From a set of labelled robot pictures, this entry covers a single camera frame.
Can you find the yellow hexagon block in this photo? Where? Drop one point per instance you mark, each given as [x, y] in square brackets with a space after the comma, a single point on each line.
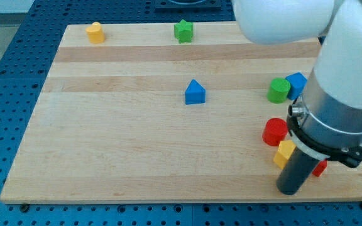
[283, 153]

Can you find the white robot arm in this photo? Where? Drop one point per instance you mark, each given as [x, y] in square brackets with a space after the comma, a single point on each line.
[325, 120]

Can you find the red circle block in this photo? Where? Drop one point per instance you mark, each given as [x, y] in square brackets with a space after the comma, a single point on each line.
[275, 131]

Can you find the green circle block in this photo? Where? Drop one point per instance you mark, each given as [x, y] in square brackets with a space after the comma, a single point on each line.
[278, 90]

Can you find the blue triangle block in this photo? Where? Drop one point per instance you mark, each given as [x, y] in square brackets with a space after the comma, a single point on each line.
[195, 93]

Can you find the wooden board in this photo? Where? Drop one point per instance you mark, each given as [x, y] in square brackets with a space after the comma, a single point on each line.
[111, 124]

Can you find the green star block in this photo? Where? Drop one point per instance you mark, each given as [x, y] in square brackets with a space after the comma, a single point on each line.
[184, 31]

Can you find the yellow heart block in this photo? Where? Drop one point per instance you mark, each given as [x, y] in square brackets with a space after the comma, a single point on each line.
[95, 33]

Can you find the blue cube block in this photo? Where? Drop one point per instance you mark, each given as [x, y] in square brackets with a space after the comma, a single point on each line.
[297, 83]

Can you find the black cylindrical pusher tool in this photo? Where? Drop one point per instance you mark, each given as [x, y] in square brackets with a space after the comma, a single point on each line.
[298, 168]

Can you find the small red block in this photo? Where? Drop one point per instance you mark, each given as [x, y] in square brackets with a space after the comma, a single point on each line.
[320, 168]

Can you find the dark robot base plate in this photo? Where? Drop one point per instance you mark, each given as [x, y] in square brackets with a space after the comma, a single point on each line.
[164, 5]

